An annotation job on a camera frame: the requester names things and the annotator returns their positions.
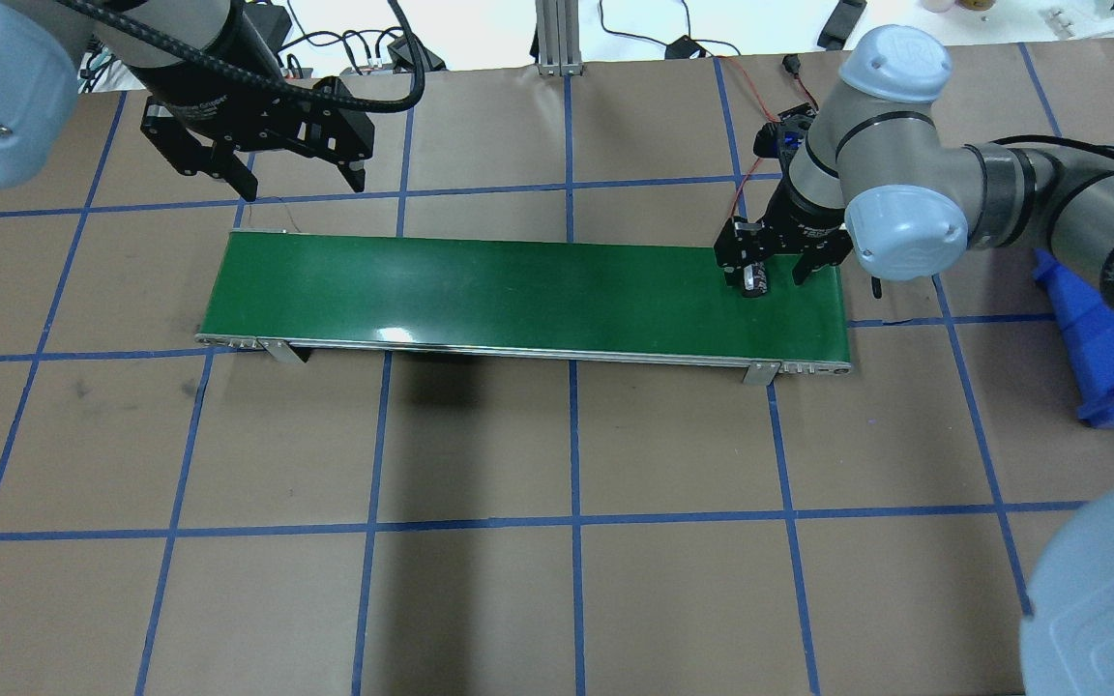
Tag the black power adapter brick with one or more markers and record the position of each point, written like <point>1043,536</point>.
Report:
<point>402,59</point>

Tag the dark brown cylindrical capacitor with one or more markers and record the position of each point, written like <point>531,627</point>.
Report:
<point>755,281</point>

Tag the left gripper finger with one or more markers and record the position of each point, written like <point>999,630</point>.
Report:
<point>225,165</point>
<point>343,136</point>

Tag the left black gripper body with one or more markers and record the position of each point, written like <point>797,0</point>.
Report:
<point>197,108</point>

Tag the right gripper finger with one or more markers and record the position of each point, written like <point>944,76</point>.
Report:
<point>735,247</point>
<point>831,249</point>

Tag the blue plastic storage bin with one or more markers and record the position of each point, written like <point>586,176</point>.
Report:
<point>1087,327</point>

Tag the green conveyor belt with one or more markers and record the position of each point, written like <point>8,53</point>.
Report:
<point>617,303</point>

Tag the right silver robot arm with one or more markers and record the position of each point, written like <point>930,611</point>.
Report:
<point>872,179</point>

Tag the aluminium frame post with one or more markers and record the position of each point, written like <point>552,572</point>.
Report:
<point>558,51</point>

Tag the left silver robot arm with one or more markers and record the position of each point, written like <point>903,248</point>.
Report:
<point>41,44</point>

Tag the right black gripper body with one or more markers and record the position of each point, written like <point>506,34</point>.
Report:
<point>799,229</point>

